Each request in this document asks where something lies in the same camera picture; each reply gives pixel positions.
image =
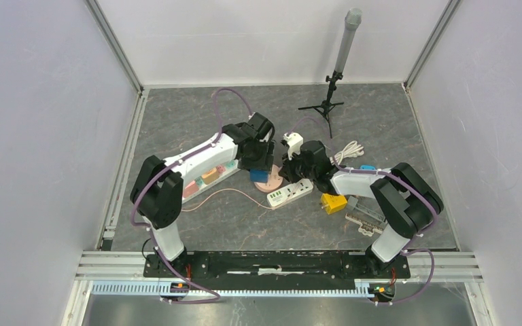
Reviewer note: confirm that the white dock with green inset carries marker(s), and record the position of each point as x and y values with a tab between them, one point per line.
226	170

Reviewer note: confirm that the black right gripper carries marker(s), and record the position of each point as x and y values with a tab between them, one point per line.
287	172

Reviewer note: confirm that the yellow cube socket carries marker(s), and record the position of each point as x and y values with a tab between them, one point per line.
332	203

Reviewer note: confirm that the beige perforated bracket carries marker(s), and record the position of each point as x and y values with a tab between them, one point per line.
364	227

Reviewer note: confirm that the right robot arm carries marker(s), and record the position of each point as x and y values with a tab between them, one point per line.
408	203

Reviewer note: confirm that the light blue cube adapter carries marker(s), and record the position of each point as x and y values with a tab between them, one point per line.
367	167

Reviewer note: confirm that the dark blue cube socket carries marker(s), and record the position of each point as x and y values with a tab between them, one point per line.
258	176

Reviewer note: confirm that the white power strip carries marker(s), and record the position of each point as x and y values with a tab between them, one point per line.
289	193

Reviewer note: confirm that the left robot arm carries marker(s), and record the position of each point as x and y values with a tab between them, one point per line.
157	194

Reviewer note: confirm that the grey microphone on tripod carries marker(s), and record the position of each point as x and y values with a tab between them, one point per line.
352	21

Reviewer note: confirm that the white slotted cable duct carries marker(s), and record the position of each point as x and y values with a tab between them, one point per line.
165	288

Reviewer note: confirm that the grey metal bracket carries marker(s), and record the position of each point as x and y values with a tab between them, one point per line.
353	203

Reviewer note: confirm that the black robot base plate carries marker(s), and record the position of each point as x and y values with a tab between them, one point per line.
278	270

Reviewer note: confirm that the tan cube socket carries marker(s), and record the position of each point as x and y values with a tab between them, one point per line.
210	176

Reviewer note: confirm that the coral pink adapter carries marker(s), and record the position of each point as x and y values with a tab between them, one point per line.
190	189

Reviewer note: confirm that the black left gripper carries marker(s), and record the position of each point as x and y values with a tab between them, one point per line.
266	162

